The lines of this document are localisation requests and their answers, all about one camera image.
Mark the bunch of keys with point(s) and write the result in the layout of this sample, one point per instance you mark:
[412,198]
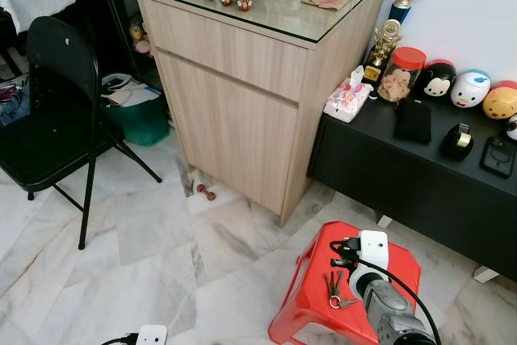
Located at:
[333,284]

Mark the small red dumbbell toy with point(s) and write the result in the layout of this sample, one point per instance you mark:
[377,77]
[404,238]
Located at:
[205,191]

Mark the yellow bear plush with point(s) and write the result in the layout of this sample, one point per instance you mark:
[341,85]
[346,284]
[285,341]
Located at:
[501,103]

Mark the black folding chair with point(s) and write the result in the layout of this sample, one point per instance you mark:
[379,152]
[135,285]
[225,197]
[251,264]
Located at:
[56,62]

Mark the black tape dispenser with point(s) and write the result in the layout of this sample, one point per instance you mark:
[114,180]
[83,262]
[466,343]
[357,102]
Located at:
[457,141]

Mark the pink tissue pack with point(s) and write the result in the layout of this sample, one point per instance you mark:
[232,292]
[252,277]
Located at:
[349,98]

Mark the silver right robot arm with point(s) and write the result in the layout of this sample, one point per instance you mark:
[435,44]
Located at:
[388,317]

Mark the black mouse plush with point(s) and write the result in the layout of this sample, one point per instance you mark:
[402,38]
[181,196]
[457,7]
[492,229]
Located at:
[437,80]

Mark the black wallet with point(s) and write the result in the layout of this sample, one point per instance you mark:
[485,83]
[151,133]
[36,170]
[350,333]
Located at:
[414,122]

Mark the small panda plush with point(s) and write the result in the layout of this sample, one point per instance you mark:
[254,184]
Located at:
[512,127]

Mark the red plastic stool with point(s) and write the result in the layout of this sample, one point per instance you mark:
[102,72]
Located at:
[311,264]

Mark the red-lidded snack jar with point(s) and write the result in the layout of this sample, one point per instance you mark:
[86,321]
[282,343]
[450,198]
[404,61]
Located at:
[401,77]

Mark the green bin with bag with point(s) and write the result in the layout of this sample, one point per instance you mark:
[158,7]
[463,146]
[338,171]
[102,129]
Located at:
[137,119]

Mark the black low console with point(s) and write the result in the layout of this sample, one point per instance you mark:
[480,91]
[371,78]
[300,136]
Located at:
[404,183]

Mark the small gold trophy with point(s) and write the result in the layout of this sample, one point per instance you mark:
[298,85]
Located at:
[384,50]

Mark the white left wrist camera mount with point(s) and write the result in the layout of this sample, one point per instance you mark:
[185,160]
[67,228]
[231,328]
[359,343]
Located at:
[152,336]

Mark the light wooden cabinet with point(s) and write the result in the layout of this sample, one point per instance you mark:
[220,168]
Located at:
[234,94]

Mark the small doll figurine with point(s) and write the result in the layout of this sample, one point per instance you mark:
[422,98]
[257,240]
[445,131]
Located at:
[139,36]

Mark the white duck plush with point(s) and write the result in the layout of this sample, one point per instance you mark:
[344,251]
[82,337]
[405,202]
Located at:
[470,90]

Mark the black charging pad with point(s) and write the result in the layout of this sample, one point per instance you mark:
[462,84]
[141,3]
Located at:
[498,157]

